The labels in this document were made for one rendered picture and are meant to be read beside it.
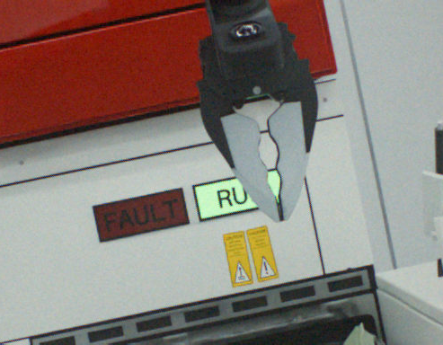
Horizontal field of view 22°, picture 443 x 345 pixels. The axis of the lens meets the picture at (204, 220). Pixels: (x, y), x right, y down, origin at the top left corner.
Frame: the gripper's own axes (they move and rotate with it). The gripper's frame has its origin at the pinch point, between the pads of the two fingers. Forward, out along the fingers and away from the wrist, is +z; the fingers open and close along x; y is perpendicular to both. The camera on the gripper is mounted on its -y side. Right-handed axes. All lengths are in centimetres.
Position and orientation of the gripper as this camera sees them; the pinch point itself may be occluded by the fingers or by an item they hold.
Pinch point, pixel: (279, 206)
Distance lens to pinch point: 89.5
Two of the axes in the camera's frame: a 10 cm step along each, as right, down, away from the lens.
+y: -0.3, -0.5, 10.0
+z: 2.0, 9.8, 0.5
